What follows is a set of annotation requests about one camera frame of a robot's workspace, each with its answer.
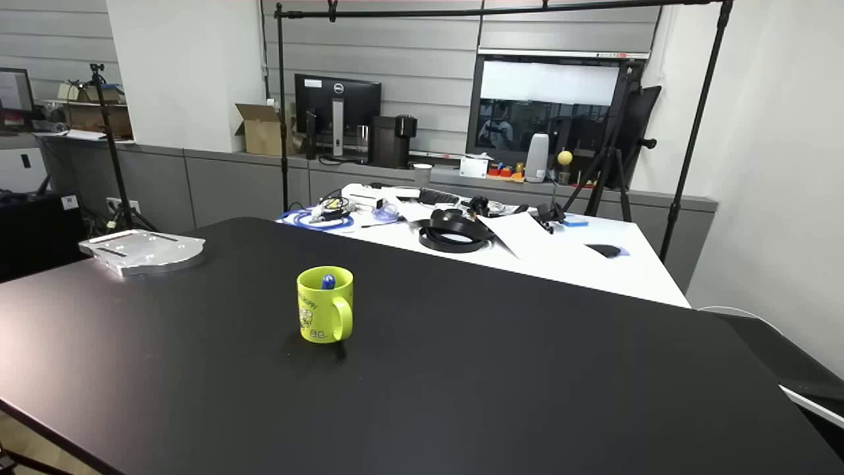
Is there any blue marker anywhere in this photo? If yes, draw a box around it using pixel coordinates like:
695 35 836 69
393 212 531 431
320 274 336 291

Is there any yellow-green mug cup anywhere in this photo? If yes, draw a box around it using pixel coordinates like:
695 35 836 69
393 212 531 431
294 264 352 345

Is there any black small box device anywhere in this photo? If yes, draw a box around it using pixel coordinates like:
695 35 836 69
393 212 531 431
369 115 415 168

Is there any black computer monitor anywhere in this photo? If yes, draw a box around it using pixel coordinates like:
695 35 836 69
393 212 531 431
294 73 381 158

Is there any yellow ball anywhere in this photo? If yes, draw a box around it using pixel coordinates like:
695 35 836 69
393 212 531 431
557 151 574 168

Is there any white side table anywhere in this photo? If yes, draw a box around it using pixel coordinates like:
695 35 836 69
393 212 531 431
280 183 687 309

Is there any cardboard box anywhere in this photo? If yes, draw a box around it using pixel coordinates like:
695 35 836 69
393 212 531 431
237 102 286 158

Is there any large window screen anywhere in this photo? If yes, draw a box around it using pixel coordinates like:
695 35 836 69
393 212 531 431
467 56 642 167

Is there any black tripod right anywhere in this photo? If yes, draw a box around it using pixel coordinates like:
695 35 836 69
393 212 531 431
564 61 661 221

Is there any black tripod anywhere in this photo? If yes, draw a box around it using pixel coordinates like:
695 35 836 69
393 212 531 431
90 63 153 230
564 61 661 221

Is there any clear plastic bag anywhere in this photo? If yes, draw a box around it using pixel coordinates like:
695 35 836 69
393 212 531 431
79 230 206 276

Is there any black tripod left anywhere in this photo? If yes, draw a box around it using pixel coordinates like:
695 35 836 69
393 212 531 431
90 63 153 230

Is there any black coiled cable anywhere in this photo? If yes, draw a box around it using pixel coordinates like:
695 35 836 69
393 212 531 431
415 205 495 255

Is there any black frame stand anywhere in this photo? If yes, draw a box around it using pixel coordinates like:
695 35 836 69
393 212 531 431
270 0 735 262

